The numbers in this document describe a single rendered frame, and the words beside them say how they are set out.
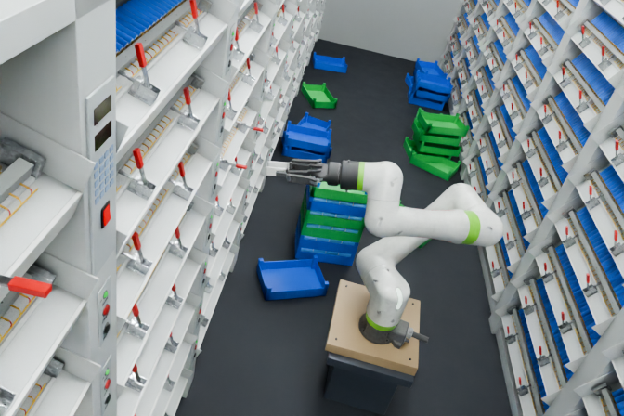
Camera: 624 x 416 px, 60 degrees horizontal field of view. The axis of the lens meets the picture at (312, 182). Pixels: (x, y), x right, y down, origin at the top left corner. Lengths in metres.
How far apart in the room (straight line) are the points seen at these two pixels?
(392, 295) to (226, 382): 0.76
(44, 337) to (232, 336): 1.68
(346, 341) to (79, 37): 1.65
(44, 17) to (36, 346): 0.42
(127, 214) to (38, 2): 0.50
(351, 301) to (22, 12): 1.86
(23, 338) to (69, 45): 0.37
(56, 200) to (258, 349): 1.79
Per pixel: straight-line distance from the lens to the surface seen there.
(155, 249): 1.19
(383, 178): 1.67
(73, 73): 0.64
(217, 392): 2.26
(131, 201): 0.99
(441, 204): 2.04
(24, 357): 0.78
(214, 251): 2.00
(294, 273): 2.74
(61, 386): 0.98
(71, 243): 0.78
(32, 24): 0.55
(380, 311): 2.01
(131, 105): 0.89
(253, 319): 2.50
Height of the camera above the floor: 1.87
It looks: 33 degrees down
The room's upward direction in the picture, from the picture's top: 13 degrees clockwise
